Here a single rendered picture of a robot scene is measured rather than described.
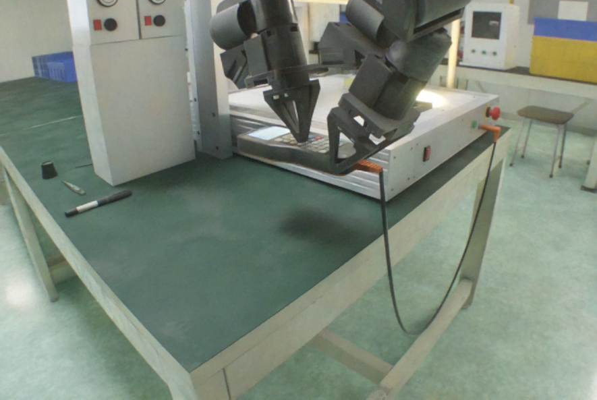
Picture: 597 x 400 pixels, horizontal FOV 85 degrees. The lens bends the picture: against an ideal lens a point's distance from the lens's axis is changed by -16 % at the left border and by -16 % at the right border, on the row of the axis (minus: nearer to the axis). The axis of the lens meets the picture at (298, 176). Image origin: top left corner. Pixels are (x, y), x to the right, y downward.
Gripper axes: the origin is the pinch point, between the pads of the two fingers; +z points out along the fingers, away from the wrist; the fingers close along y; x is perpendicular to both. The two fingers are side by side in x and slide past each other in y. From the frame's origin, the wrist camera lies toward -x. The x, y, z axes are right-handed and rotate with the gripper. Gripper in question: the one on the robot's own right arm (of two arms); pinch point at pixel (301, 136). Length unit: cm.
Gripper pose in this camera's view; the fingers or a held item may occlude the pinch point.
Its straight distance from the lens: 52.2
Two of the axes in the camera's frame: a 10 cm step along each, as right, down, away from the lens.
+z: 2.1, 9.5, 2.1
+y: -6.5, 3.0, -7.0
